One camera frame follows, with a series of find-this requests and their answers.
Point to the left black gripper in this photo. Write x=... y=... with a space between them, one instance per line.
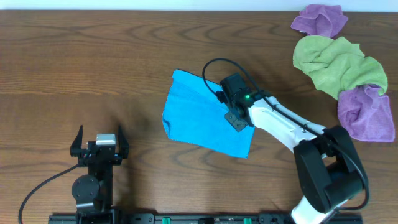
x=88 y=160

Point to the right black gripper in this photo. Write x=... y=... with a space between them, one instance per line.
x=230 y=117

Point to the blue microfibre cloth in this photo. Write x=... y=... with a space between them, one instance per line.
x=192 y=114

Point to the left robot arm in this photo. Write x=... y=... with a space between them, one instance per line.
x=93 y=192

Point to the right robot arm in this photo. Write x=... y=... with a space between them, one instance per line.
x=329 y=169

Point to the green microfibre cloth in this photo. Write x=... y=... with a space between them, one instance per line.
x=337 y=65

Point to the purple cloth at top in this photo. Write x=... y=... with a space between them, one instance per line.
x=319 y=19

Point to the purple cloth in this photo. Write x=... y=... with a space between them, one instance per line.
x=366 y=114
x=319 y=19

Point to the purple cloth at right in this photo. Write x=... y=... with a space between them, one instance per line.
x=366 y=114

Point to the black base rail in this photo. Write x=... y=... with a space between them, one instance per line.
x=118 y=217

